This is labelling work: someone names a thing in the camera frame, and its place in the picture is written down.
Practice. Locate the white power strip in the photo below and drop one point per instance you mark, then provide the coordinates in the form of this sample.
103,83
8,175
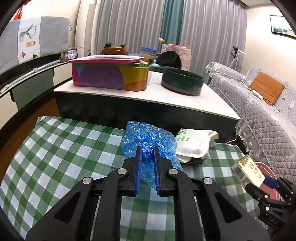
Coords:
257,94

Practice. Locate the black hat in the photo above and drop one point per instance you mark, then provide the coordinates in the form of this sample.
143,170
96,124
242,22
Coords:
169,58

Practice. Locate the dark tv cabinet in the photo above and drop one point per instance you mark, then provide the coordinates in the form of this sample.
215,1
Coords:
25,89

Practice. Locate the red wall ornament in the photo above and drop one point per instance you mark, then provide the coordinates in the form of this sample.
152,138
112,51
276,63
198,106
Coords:
19,12

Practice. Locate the pink trash bucket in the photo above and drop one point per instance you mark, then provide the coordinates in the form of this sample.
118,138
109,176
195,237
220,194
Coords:
273,193

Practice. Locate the white top coffee table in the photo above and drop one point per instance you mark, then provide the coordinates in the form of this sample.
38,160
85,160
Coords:
156,106

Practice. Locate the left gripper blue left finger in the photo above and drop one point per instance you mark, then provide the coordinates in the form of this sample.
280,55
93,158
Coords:
138,169

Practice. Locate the grey quilted sofa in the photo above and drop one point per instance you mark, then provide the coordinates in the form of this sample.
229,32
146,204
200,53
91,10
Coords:
267,131

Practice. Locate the white floor air conditioner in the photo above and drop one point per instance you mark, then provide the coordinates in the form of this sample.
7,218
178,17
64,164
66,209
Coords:
84,27

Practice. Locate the covered television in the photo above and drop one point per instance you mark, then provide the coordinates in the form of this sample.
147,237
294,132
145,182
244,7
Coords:
28,39

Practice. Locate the stacked coloured bowls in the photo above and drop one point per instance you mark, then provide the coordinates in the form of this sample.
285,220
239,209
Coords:
147,53

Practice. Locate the cream paper bag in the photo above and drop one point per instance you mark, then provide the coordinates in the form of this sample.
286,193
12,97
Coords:
194,144

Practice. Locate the cream cardboard box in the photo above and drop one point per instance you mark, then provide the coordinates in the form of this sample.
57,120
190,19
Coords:
247,172

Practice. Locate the grey curtains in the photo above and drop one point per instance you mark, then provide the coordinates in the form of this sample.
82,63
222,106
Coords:
209,28

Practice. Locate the pink quilted basket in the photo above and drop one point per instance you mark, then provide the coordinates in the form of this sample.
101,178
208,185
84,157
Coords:
183,52

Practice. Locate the blue plastic bag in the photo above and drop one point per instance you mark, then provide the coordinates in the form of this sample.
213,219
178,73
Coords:
148,137

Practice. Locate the colourful storage box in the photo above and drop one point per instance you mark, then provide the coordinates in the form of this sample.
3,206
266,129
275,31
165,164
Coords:
121,72

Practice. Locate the orange cushion far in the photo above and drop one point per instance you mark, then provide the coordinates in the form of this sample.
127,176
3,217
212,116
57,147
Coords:
269,88

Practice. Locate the teal curtain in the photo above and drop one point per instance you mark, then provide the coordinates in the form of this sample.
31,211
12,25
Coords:
172,21

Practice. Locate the dark green round tin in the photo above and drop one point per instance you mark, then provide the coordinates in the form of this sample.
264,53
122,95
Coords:
182,81

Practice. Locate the green checkered tablecloth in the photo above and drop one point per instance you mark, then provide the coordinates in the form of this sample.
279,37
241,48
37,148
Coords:
55,156

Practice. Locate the wall picture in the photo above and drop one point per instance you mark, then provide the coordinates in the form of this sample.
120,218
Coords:
279,25

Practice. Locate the brown figurine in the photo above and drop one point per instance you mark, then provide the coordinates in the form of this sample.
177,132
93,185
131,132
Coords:
114,50

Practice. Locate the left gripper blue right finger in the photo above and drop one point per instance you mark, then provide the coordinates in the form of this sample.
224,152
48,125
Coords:
157,160

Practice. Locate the small photo frame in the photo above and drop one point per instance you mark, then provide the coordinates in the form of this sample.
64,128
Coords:
71,54

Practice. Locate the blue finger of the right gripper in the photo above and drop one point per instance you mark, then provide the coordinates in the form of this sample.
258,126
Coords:
255,192
270,182

